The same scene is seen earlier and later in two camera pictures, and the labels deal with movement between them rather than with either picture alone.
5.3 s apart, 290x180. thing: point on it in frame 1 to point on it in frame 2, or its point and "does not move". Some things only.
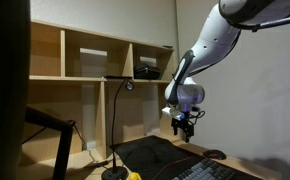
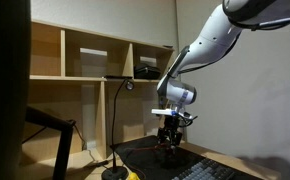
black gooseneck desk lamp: (116, 173) does not move
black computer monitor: (7, 84) does not move
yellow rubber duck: (135, 176) does not move
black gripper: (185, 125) to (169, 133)
